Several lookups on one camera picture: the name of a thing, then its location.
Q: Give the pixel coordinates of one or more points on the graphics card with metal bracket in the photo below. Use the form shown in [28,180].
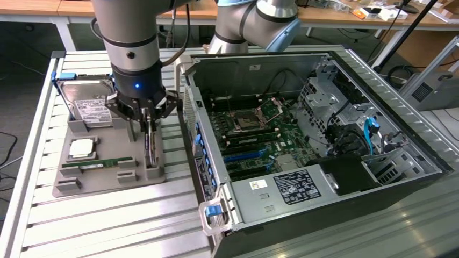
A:
[150,150]

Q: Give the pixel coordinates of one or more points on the perforated metal disk bay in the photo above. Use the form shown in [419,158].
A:
[391,172]

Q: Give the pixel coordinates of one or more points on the silver chipset heatsink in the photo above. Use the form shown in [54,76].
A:
[288,161]

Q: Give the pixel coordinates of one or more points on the black installed RAM stick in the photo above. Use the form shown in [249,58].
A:
[251,140]

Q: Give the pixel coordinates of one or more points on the black round stand base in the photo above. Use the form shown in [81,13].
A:
[408,9]

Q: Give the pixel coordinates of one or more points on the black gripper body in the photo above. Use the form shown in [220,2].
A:
[137,80]

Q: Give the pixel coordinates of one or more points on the hard disk in blue caddy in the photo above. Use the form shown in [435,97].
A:
[89,107]

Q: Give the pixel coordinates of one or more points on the black plastic air shroud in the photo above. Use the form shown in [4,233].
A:
[344,174]

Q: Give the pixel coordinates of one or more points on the grey computer tower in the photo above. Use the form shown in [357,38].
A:
[440,94]

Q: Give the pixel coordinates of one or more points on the grey power supply unit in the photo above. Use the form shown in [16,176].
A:
[251,204]

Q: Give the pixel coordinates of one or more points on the green motherboard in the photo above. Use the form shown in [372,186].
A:
[293,134]

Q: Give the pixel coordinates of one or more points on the black tripod pole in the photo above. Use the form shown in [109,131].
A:
[404,35]

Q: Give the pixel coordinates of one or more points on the grey parts rack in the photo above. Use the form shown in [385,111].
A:
[100,150]

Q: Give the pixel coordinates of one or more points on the metal disk bay cage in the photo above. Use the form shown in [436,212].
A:
[319,99]

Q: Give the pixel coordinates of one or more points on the small white box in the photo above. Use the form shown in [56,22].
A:
[393,16]

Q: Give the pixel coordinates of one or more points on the wooden desk white frame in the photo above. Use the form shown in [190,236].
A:
[340,18]
[70,8]

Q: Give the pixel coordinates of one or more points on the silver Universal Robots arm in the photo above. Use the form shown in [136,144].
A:
[125,27]

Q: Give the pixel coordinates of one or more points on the open black PC case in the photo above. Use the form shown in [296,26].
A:
[323,223]

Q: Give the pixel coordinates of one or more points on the white device with black top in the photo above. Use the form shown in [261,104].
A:
[368,13]

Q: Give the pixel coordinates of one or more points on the green RAM stick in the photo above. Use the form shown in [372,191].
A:
[104,162]

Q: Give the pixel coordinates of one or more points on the CPU socket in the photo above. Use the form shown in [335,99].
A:
[245,121]

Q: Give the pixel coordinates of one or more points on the silver CPU chip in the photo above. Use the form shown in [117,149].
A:
[81,147]

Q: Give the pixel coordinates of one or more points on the open metal socket cover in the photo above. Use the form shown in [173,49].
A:
[271,108]

